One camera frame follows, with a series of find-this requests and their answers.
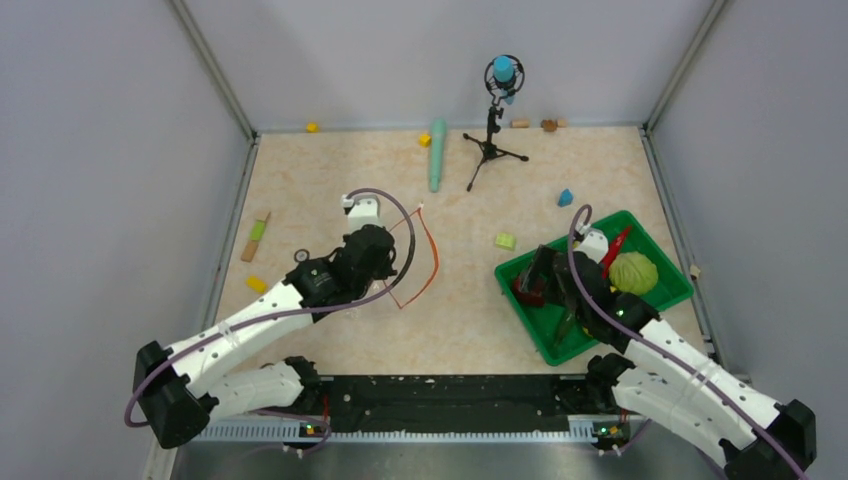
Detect dark red apple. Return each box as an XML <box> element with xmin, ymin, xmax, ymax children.
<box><xmin>510</xmin><ymin>277</ymin><xmax>546</xmax><ymax>308</ymax></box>

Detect clear zip bag orange zipper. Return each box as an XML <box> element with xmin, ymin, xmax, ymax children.
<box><xmin>368</xmin><ymin>202</ymin><xmax>440</xmax><ymax>316</ymax></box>

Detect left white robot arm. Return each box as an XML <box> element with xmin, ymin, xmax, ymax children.
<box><xmin>128</xmin><ymin>224</ymin><xmax>398</xmax><ymax>449</ymax></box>

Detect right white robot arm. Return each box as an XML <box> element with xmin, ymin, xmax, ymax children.
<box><xmin>508</xmin><ymin>246</ymin><xmax>817</xmax><ymax>479</ymax></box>

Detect red chili pepper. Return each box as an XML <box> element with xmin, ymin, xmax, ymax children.
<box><xmin>600</xmin><ymin>226</ymin><xmax>632</xmax><ymax>278</ymax></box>

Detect green cabbage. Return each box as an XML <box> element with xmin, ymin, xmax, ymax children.
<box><xmin>608</xmin><ymin>252</ymin><xmax>659</xmax><ymax>295</ymax></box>

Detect green plastic tray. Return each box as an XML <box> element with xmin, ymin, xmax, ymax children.
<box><xmin>494</xmin><ymin>210</ymin><xmax>693</xmax><ymax>366</ymax></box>

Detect light green lego brick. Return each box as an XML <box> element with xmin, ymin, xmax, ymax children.
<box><xmin>494</xmin><ymin>232</ymin><xmax>517</xmax><ymax>251</ymax></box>

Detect blue toy block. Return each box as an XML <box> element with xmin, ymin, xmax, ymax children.
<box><xmin>557</xmin><ymin>189</ymin><xmax>574</xmax><ymax>208</ymax></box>

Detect wooden stick green block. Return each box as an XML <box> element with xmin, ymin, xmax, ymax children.
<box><xmin>240</xmin><ymin>210</ymin><xmax>271</xmax><ymax>263</ymax></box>

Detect teal plastic tube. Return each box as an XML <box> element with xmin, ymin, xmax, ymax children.
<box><xmin>428</xmin><ymin>118</ymin><xmax>447</xmax><ymax>193</ymax></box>

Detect brown wooden pieces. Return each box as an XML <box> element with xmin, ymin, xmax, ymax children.
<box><xmin>540</xmin><ymin>118</ymin><xmax>569</xmax><ymax>133</ymax></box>

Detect cork piece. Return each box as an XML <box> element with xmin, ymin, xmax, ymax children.
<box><xmin>511</xmin><ymin>118</ymin><xmax>530</xmax><ymax>129</ymax></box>

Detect blue microphone on tripod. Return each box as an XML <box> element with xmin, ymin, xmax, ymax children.
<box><xmin>463</xmin><ymin>54</ymin><xmax>529</xmax><ymax>192</ymax></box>

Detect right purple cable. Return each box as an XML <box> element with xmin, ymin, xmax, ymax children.
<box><xmin>567</xmin><ymin>203</ymin><xmax>811</xmax><ymax>480</ymax></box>

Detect purple cable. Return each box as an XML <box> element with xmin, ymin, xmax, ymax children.
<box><xmin>567</xmin><ymin>203</ymin><xmax>811</xmax><ymax>480</ymax></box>
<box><xmin>125</xmin><ymin>188</ymin><xmax>417</xmax><ymax>429</ymax></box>

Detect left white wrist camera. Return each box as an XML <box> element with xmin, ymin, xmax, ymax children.
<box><xmin>340</xmin><ymin>194</ymin><xmax>383</xmax><ymax>233</ymax></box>

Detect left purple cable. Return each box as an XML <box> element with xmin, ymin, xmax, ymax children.
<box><xmin>125</xmin><ymin>188</ymin><xmax>417</xmax><ymax>429</ymax></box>

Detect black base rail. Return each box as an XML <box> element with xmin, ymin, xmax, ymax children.
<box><xmin>292</xmin><ymin>374</ymin><xmax>639</xmax><ymax>442</ymax></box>

